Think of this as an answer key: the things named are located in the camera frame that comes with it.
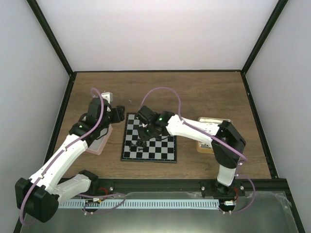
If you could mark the pink plastic tray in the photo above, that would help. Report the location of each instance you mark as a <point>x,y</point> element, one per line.
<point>98,145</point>

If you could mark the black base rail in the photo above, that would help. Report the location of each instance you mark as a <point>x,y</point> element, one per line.
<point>207,187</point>

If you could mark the pile of white chess pieces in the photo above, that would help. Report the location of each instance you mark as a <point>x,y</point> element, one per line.
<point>204,145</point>

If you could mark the pile of black chess pieces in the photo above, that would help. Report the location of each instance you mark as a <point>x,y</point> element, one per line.
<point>137,146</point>

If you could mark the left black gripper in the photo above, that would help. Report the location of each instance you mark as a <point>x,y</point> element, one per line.
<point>119,114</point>

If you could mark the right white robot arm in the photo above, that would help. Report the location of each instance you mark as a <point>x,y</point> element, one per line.
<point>226,142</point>

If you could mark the light blue cable duct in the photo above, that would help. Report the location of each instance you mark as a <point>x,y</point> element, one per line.
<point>203,204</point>

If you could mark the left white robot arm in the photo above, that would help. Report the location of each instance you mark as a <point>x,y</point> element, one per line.
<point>40,195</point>

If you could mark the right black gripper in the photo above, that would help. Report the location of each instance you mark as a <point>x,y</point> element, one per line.
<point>143,135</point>

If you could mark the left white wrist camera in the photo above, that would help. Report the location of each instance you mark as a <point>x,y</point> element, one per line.
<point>108,96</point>

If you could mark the black and white chessboard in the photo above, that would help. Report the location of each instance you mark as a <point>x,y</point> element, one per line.
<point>162,149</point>

